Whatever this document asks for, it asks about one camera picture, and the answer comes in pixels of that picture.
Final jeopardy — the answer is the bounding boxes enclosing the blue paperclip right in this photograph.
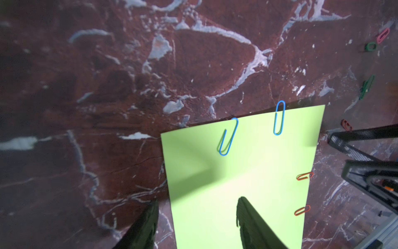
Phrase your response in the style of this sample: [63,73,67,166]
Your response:
[273,100,286,136]

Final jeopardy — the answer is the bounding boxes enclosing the green paper sheet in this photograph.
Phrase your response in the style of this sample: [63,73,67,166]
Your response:
[161,105,325,249]

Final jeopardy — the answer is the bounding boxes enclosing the green paperclip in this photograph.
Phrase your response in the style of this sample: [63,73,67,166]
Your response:
[359,75,376,100]
[365,42,378,52]

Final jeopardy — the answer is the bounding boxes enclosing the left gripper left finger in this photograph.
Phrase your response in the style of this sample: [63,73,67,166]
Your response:
[113,200,159,249]

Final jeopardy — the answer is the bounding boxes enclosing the pink paperclip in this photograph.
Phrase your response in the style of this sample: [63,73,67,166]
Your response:
[376,28,390,44]

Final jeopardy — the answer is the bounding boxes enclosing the loose red paperclip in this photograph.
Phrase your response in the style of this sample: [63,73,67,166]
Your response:
[341,119,353,131]

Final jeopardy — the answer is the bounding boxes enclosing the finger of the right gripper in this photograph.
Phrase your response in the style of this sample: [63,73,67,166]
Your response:
[342,160,398,214]
[328,124,398,162]

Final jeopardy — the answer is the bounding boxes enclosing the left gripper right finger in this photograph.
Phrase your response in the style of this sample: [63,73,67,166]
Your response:
[236,197,287,249]

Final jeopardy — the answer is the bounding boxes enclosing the blue paperclip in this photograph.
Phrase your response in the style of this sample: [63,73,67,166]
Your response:
[218,117,239,157]
[273,100,286,136]

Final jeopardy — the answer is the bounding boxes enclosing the loose green paperclip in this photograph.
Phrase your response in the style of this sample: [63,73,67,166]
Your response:
[365,42,378,52]

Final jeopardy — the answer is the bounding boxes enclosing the red paperclip upper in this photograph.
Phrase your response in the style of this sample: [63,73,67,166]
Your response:
[296,172,315,181]

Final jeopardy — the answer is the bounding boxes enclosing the red paperclip lower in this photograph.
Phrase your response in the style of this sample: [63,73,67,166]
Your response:
[294,205,311,216]

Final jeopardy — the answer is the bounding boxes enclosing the blue paperclip left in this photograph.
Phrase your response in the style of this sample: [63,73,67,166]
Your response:
[218,117,239,157]

